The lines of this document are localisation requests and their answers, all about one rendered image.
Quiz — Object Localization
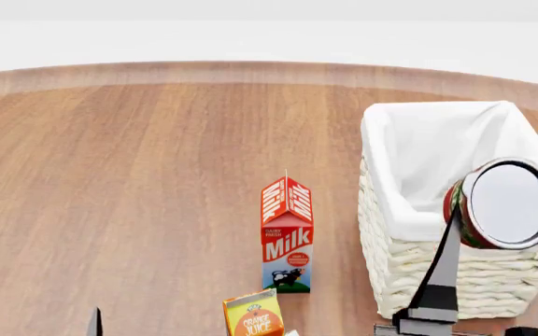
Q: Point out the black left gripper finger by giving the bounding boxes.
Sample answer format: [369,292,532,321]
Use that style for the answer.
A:
[86,306,104,336]

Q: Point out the white woven basket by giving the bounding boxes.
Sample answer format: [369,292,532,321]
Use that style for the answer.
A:
[357,153,538,320]

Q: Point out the white lined wicker basket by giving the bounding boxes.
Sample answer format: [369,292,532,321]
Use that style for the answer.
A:
[360,100,538,244]

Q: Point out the red tomato sauce can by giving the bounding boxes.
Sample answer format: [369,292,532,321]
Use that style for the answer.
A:
[443,157,538,251]

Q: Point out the orange juice carton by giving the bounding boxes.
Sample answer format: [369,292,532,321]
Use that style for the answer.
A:
[222,287,287,336]

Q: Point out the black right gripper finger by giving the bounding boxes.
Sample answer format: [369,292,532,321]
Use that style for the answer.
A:
[405,203,462,324]

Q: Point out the red white milk carton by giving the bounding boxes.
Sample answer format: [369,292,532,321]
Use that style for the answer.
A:
[260,169,316,294]

